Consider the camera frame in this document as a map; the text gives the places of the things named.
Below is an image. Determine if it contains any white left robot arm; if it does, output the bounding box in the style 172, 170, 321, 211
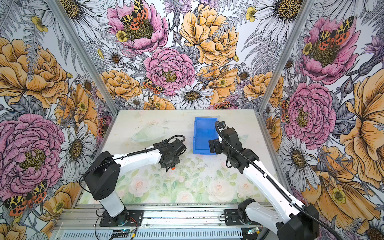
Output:
83, 135, 187, 227

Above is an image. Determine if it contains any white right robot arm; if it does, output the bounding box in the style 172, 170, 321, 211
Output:
209, 122, 320, 240

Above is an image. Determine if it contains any blue plastic bin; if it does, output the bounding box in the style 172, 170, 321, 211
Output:
193, 117, 218, 155

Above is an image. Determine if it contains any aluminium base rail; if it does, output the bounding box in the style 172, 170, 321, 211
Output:
52, 203, 271, 231

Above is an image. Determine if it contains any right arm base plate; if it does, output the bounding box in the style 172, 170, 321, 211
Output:
224, 209, 258, 226

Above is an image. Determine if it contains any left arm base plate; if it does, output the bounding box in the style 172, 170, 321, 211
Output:
100, 210, 144, 227

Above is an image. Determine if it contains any white slotted cable duct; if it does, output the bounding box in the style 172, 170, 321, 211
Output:
57, 228, 243, 240

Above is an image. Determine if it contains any aluminium corner post left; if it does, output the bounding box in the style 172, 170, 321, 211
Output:
47, 1, 119, 117

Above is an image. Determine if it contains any aluminium corner post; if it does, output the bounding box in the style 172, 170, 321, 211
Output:
257, 0, 316, 115
47, 1, 119, 117

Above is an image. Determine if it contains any aluminium corner post right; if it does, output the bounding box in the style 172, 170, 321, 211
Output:
257, 0, 316, 115

